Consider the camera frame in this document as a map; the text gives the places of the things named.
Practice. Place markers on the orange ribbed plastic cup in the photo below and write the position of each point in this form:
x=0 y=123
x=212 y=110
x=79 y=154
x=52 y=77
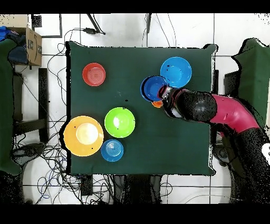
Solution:
x=157 y=104

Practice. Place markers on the black power adapter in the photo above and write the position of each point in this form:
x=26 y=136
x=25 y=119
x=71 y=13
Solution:
x=89 y=30

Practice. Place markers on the large light blue bowl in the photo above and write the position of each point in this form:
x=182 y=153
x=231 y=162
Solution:
x=176 y=72

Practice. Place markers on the green covered side table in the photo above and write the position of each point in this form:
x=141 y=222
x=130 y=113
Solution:
x=6 y=105
x=253 y=74

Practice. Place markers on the large yellow bowl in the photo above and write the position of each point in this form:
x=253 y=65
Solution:
x=83 y=136

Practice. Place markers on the dark green tablecloth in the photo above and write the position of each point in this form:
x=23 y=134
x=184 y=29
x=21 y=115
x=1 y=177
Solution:
x=147 y=148

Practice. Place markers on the dark blue bag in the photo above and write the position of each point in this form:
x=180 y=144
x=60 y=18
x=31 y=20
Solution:
x=18 y=55

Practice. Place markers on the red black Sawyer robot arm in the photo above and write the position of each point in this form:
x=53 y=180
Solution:
x=227 y=112

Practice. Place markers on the cardboard box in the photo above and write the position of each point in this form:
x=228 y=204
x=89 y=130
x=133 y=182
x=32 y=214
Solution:
x=33 y=48

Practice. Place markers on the large green bowl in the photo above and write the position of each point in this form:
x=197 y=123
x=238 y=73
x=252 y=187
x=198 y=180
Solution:
x=119 y=122

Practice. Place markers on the small light blue bowl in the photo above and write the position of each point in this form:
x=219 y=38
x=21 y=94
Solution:
x=111 y=150

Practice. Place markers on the dark blue bowl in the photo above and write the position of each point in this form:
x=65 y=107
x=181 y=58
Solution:
x=151 y=88

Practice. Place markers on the red plastic bowl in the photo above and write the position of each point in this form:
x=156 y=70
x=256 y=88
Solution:
x=93 y=74

